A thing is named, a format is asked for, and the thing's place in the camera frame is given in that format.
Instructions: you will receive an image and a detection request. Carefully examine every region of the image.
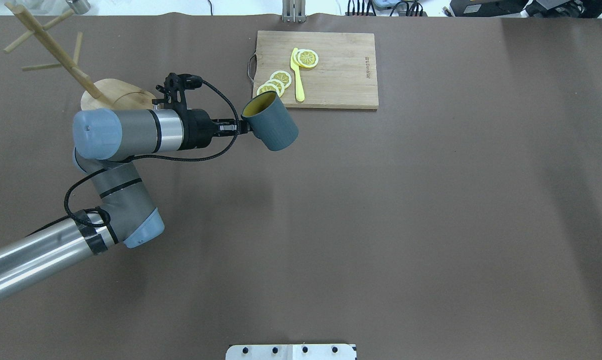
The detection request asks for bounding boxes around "black braided cable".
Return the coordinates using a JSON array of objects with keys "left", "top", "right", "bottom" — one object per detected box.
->
[{"left": 64, "top": 78, "right": 240, "bottom": 228}]

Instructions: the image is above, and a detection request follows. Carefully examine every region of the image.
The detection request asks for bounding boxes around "bamboo cutting board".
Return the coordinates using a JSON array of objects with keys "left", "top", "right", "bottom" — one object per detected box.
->
[{"left": 252, "top": 30, "right": 379, "bottom": 110}]

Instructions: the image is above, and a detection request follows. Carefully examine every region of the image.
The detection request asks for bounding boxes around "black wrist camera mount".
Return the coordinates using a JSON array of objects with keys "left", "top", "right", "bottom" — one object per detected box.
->
[{"left": 151, "top": 72, "right": 203, "bottom": 113}]

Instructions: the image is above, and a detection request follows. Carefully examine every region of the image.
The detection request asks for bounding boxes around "lemon slice back left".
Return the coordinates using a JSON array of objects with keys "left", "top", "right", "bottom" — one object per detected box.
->
[{"left": 269, "top": 70, "right": 293, "bottom": 89}]

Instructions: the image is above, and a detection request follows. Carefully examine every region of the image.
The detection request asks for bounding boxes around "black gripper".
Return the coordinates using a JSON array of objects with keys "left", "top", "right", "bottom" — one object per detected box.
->
[{"left": 182, "top": 109, "right": 253, "bottom": 150}]

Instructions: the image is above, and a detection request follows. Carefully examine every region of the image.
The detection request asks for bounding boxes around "blue cup yellow inside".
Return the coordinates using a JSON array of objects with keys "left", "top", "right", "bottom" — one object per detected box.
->
[{"left": 241, "top": 90, "right": 299, "bottom": 152}]

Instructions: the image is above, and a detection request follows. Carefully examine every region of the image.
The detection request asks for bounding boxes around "lemon slice middle left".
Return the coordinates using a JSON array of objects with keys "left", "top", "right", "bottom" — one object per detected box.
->
[{"left": 264, "top": 79, "right": 286, "bottom": 97}]

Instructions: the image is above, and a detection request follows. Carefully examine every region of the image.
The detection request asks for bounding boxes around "aluminium camera post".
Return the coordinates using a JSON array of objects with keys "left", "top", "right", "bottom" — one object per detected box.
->
[{"left": 282, "top": 0, "right": 307, "bottom": 24}]

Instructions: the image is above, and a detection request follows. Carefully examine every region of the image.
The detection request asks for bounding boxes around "lemon slice by knife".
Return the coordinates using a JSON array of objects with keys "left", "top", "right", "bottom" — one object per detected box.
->
[{"left": 292, "top": 48, "right": 319, "bottom": 69}]

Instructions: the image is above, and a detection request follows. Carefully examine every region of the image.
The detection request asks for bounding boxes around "wooden cup storage rack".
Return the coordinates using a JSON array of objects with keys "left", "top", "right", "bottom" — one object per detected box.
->
[{"left": 3, "top": 2, "right": 155, "bottom": 110}]

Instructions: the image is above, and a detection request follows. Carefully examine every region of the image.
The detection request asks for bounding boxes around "lemon slice front left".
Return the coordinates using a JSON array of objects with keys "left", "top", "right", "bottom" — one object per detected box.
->
[{"left": 255, "top": 82, "right": 279, "bottom": 96}]

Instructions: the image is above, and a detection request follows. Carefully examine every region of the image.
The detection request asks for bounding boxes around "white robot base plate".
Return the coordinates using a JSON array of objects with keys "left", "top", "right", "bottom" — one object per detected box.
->
[{"left": 225, "top": 343, "right": 358, "bottom": 360}]

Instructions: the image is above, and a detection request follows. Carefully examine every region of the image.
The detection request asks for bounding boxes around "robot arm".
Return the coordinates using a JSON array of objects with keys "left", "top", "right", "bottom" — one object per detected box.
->
[{"left": 0, "top": 108, "right": 252, "bottom": 301}]

